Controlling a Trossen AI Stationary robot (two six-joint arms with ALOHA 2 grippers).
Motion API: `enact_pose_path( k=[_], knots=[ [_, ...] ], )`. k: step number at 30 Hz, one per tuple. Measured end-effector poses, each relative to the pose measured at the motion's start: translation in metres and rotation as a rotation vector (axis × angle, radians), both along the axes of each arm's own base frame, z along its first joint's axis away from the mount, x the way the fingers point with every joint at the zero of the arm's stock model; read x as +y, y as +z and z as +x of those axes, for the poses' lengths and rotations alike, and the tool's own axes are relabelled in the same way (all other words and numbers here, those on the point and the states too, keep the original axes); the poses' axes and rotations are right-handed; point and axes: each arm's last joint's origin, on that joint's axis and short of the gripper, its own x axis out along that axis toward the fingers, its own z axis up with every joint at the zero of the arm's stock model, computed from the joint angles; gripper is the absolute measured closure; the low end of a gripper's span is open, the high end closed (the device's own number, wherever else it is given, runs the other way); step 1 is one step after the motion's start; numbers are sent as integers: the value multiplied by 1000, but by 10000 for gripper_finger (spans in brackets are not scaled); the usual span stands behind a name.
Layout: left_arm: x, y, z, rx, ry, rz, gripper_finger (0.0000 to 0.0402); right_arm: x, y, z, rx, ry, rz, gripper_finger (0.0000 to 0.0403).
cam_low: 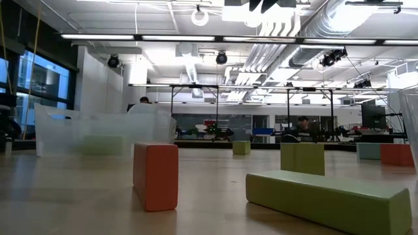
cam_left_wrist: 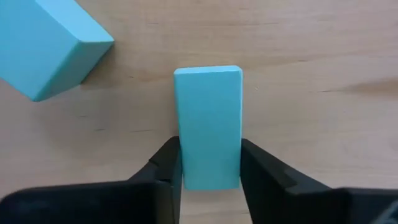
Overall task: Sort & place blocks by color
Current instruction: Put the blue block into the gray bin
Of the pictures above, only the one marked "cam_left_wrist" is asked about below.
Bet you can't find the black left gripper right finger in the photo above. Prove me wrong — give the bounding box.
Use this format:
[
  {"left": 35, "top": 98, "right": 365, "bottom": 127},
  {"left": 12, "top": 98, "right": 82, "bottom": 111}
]
[{"left": 240, "top": 138, "right": 398, "bottom": 224}]

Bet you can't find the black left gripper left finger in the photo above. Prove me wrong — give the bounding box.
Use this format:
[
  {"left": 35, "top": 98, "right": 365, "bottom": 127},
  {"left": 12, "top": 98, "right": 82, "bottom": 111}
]
[{"left": 0, "top": 136, "right": 183, "bottom": 224}]

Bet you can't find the long blue block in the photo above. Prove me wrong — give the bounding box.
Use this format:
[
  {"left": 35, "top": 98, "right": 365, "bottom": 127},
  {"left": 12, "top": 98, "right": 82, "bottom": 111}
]
[{"left": 173, "top": 64, "right": 244, "bottom": 191}]

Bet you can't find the small blue cube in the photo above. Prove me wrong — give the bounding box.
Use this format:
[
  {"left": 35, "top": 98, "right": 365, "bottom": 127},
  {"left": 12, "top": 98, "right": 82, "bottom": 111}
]
[{"left": 0, "top": 0, "right": 115, "bottom": 103}]

